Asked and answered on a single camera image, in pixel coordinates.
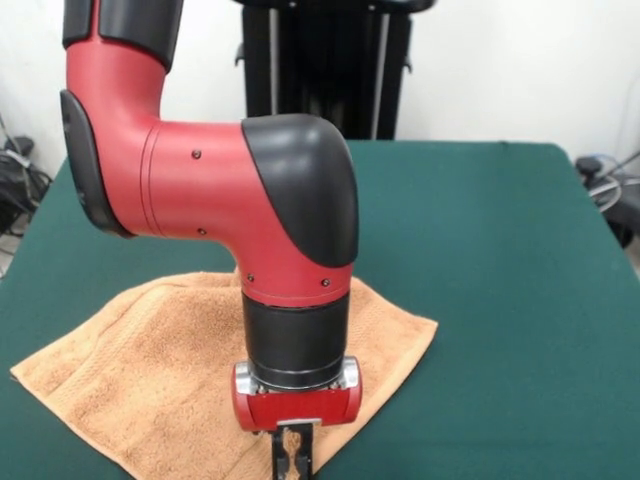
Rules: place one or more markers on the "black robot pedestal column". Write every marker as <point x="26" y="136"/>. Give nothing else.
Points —
<point x="325" y="65"/>

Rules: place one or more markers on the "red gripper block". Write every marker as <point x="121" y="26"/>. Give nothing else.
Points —
<point x="300" y="407"/>

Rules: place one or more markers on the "dark green table cloth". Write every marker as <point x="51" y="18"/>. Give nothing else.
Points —
<point x="475" y="300"/>

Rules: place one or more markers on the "peach terry towel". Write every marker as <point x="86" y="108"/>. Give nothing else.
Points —
<point x="150" y="360"/>

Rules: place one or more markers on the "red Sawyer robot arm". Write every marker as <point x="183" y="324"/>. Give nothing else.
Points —
<point x="200" y="185"/>

